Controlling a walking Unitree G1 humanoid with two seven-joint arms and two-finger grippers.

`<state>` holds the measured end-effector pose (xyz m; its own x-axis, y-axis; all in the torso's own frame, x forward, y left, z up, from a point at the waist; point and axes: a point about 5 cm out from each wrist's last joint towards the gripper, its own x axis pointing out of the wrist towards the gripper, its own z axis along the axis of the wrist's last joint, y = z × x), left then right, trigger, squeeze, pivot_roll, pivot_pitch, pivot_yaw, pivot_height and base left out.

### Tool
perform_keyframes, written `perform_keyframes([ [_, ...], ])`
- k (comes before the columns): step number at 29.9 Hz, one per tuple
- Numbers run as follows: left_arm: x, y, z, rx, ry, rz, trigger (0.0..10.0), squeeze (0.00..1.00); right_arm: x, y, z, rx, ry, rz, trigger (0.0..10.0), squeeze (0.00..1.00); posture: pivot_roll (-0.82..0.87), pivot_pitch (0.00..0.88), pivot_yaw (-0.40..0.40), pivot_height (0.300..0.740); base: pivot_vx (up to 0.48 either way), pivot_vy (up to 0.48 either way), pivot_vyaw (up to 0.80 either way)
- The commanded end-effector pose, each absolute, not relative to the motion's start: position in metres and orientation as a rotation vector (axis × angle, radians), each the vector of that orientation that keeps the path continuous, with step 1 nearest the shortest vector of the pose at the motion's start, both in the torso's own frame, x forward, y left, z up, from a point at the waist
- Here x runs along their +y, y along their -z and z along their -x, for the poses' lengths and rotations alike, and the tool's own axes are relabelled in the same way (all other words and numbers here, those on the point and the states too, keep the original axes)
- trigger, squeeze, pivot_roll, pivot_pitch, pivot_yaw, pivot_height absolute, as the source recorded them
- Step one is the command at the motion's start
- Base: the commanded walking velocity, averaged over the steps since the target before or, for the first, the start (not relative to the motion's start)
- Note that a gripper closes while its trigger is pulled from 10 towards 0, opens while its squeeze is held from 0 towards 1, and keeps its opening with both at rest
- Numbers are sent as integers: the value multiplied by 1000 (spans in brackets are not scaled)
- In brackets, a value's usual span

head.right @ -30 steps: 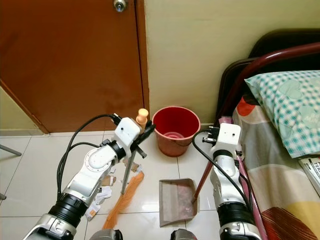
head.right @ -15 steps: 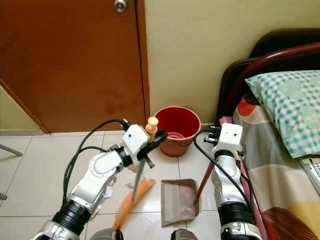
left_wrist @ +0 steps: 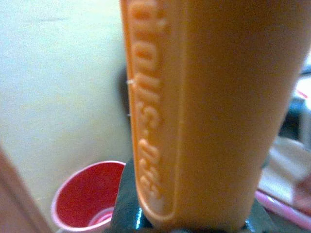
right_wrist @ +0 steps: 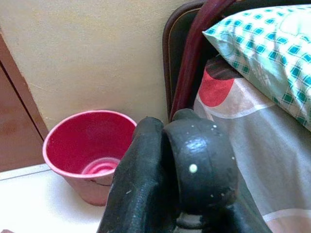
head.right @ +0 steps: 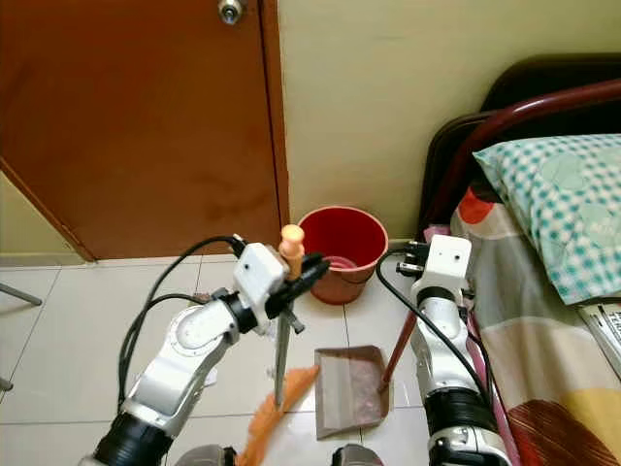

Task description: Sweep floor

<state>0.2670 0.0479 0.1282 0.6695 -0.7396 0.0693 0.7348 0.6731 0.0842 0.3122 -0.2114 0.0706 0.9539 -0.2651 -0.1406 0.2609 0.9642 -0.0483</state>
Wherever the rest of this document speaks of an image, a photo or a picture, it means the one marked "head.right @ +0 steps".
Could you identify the orange bristle broom metal pole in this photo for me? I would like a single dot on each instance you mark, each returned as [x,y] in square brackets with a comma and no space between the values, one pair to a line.
[281,364]

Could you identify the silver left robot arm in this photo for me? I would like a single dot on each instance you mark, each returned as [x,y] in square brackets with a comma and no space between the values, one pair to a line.
[175,359]

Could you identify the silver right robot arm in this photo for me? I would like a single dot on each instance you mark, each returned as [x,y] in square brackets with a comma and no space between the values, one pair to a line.
[437,349]

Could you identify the small pink object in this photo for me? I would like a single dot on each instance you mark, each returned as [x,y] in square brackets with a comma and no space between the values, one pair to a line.
[436,232]

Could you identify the red plastic bucket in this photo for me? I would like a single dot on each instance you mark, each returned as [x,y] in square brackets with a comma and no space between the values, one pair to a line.
[354,238]

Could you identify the grey robot right foot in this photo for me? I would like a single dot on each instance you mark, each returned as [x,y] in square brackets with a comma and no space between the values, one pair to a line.
[349,456]

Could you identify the green checked pillow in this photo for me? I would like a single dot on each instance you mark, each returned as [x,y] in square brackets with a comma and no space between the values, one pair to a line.
[563,194]

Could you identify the grey metal chair leg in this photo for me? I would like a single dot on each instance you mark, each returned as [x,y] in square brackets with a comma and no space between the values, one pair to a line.
[5,384]
[19,293]

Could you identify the dark brown bed headboard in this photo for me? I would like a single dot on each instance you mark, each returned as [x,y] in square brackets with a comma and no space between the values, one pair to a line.
[543,83]

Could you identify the brown wooden door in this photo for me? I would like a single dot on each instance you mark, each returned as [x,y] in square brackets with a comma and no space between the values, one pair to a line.
[146,126]

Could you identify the silver round door knob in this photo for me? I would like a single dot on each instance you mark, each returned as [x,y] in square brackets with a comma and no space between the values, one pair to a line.
[231,11]

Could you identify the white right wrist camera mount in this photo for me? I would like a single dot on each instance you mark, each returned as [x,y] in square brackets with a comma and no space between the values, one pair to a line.
[444,264]

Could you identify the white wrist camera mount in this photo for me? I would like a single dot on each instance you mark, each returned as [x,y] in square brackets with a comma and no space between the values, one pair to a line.
[260,275]
[444,264]

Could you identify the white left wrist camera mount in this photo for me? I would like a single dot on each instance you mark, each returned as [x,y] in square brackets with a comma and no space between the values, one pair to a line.
[260,275]

